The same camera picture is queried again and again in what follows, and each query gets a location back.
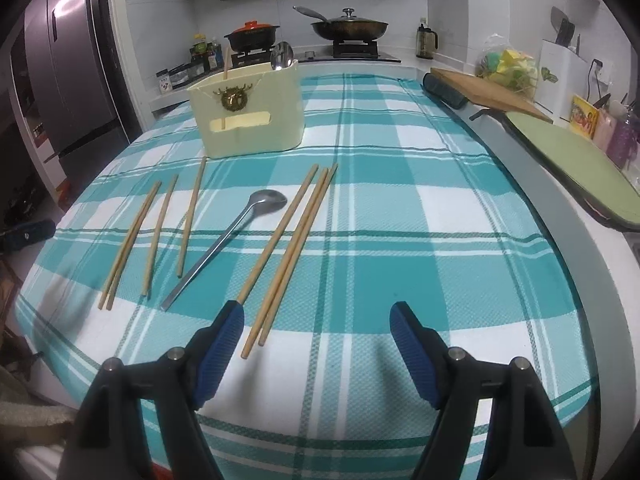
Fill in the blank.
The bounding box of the rolled dark cloth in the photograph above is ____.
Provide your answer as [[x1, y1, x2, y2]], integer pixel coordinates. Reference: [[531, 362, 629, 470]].
[[422, 72, 470, 110]]

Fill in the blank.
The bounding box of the frying pan with glass lid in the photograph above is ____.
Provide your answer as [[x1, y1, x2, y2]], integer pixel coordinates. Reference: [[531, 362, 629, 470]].
[[292, 5, 390, 42]]

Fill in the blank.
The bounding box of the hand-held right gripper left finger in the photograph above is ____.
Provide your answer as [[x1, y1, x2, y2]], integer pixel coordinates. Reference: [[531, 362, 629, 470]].
[[57, 300, 246, 480]]

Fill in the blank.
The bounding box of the cream plastic utensil holder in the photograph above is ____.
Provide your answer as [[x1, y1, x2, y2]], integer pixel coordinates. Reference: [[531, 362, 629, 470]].
[[186, 58, 302, 159]]

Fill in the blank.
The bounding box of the dark tea jug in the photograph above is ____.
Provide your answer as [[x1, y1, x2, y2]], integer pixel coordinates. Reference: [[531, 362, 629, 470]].
[[416, 17, 439, 60]]

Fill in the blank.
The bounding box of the white wall outlet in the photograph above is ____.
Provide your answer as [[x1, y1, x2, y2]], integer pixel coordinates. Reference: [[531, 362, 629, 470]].
[[590, 58, 614, 86]]

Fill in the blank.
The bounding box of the wooden chopstick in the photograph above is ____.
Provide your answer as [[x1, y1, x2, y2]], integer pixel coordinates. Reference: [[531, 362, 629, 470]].
[[241, 169, 331, 360], [220, 45, 230, 131], [237, 163, 320, 307], [257, 163, 339, 346], [177, 156, 208, 279], [142, 175, 179, 297], [105, 184, 163, 309], [98, 182, 162, 310]]

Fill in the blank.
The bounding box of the black pot with red lid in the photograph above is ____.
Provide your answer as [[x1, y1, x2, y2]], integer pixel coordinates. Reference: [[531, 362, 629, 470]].
[[223, 20, 282, 54]]

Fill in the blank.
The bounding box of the black gas stove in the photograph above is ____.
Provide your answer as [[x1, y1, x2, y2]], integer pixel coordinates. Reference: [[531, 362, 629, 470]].
[[230, 40, 402, 64]]

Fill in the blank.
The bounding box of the silver refrigerator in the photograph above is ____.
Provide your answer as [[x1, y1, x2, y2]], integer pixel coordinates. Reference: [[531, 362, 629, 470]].
[[10, 0, 142, 196]]

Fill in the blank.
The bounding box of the yellow snack packet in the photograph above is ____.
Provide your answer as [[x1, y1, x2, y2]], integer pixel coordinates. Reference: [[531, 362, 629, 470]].
[[570, 94, 600, 139]]

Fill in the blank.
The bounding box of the green-capped sauce bottle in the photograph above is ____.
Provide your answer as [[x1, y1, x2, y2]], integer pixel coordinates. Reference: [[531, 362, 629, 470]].
[[190, 34, 209, 74]]

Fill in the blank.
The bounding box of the white knife block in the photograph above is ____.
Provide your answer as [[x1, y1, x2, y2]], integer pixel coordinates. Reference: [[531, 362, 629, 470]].
[[537, 39, 590, 124]]

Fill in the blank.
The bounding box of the bag of colourful sponges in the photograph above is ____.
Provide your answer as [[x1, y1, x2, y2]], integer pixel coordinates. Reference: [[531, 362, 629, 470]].
[[475, 35, 542, 97]]

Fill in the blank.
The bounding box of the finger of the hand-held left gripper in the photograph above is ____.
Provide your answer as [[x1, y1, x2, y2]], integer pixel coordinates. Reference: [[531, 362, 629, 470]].
[[0, 218, 56, 253]]

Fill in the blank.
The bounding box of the steel cleaver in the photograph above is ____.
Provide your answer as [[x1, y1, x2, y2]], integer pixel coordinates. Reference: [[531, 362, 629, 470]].
[[550, 6, 576, 47]]

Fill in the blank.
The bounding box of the beige fuzzy cloth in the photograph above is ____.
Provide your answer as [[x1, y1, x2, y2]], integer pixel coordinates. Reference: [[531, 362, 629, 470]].
[[0, 385, 77, 442]]

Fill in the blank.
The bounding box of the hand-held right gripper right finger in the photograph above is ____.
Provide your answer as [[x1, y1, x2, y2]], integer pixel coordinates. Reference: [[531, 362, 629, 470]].
[[389, 301, 586, 480]]

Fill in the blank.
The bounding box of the wooden cutting board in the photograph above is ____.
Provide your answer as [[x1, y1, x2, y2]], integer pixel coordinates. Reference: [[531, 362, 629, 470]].
[[430, 67, 555, 125]]

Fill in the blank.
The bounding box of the teal plaid tablecloth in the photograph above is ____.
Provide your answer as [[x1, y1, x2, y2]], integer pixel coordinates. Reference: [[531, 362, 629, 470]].
[[12, 72, 601, 480]]

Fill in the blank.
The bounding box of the steel spoon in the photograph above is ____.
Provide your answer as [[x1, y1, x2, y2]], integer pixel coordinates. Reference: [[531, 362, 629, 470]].
[[160, 189, 289, 311], [270, 41, 295, 71]]

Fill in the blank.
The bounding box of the green cutting board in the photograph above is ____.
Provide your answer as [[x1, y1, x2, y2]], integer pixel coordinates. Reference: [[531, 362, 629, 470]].
[[500, 110, 640, 233]]

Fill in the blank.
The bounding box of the purple glitter cup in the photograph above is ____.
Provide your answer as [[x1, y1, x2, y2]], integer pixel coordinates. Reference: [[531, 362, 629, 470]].
[[610, 110, 640, 169]]

